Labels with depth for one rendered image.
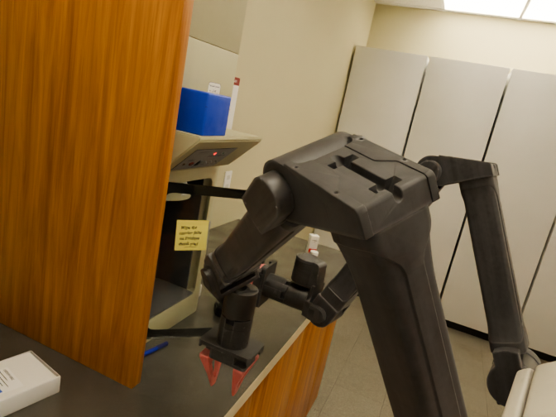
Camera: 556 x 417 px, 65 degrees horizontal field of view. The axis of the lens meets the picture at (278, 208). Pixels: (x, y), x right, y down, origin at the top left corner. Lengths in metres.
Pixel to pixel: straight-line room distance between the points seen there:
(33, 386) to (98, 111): 0.56
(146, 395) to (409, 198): 0.86
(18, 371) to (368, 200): 0.91
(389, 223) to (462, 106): 3.61
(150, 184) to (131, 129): 0.12
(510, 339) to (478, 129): 3.13
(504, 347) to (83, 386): 0.84
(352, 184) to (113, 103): 0.71
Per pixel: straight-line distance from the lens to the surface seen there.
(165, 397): 1.09
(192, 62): 1.08
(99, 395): 1.09
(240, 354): 0.79
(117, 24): 0.97
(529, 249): 4.04
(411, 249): 0.33
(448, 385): 0.40
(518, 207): 3.96
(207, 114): 0.96
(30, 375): 1.09
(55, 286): 1.16
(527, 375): 0.74
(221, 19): 1.17
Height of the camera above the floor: 1.61
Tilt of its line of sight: 14 degrees down
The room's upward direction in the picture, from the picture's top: 12 degrees clockwise
